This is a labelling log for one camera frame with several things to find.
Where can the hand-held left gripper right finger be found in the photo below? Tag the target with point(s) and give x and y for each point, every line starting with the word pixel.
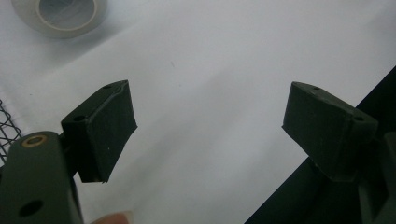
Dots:
pixel 323 130

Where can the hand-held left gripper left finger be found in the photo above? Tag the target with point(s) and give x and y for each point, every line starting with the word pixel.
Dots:
pixel 102 133

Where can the white tape roll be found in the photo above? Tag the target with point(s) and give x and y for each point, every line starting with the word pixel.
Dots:
pixel 59 17

